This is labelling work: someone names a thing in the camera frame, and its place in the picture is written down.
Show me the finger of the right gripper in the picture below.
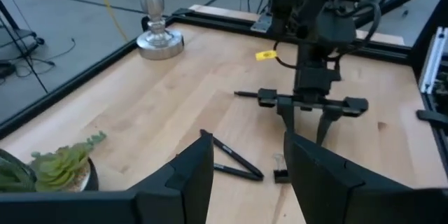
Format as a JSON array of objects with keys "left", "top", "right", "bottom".
[
  {"left": 316, "top": 109, "right": 346, "bottom": 147},
  {"left": 277, "top": 106, "right": 297, "bottom": 137}
]

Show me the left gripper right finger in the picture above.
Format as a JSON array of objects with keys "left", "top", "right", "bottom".
[{"left": 283, "top": 132, "right": 412, "bottom": 224}]

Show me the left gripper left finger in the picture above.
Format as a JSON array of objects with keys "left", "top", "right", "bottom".
[{"left": 127, "top": 132, "right": 215, "bottom": 224}]

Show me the black pen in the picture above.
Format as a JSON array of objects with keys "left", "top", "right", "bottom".
[
  {"left": 233, "top": 90, "right": 260, "bottom": 99},
  {"left": 213, "top": 162, "right": 264, "bottom": 182},
  {"left": 199, "top": 129, "right": 265, "bottom": 179}
]

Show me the black binder clip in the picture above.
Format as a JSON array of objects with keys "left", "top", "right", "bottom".
[{"left": 272, "top": 153, "right": 292, "bottom": 184}]

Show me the black table edge clamp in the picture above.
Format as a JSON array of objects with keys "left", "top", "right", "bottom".
[{"left": 415, "top": 109, "right": 448, "bottom": 129}]

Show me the potted green succulent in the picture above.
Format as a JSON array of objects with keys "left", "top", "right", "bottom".
[{"left": 0, "top": 131, "right": 108, "bottom": 193}]

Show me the white shade silver lamp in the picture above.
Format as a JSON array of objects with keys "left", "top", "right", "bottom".
[{"left": 135, "top": 0, "right": 186, "bottom": 61}]

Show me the black rolling stand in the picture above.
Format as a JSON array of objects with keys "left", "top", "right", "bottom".
[{"left": 0, "top": 0, "right": 46, "bottom": 94}]

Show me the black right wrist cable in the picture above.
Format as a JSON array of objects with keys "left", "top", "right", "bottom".
[{"left": 272, "top": 40, "right": 298, "bottom": 70}]

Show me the yellow cable tag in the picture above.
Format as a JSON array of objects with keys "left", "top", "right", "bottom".
[{"left": 255, "top": 49, "right": 278, "bottom": 62}]

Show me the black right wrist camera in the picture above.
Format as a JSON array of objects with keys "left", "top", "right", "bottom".
[{"left": 316, "top": 6, "right": 358, "bottom": 48}]

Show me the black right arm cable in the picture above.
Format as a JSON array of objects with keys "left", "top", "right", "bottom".
[{"left": 332, "top": 0, "right": 383, "bottom": 48}]

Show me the silver aluminium rail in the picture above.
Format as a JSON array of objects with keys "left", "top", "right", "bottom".
[{"left": 419, "top": 26, "right": 448, "bottom": 95}]

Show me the yellow hanging cable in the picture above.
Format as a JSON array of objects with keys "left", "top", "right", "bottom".
[{"left": 91, "top": 0, "right": 131, "bottom": 43}]

